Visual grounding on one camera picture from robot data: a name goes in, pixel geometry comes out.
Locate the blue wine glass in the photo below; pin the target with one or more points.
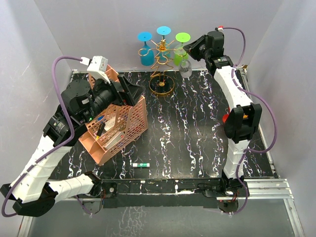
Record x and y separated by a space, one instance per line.
145 53

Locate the silver box in organizer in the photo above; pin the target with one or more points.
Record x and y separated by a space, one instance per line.
113 140

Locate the pink plastic file organizer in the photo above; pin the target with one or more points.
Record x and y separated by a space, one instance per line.
131 120

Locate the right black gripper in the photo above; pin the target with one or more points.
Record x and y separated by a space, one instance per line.
191 49

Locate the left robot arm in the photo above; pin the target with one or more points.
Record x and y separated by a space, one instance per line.
31 194

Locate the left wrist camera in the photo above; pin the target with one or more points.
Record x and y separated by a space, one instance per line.
96 67

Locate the cyan wine glass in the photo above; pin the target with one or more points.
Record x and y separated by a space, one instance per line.
163 31

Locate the green white glue stick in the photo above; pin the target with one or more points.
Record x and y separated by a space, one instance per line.
140 165

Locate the gold wire glass rack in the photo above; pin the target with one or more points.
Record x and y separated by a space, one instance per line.
160 83

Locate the green wine glass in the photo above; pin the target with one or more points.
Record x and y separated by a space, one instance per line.
179 53

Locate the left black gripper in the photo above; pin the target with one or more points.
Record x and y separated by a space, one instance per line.
131 92

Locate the clear wine glass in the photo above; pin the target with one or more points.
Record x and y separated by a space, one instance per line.
185 68

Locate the black yellow marker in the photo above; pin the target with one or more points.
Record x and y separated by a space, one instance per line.
100 130

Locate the red wine glass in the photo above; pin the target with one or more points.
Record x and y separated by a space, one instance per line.
226 115

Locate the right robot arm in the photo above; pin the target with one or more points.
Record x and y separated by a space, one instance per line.
243 118

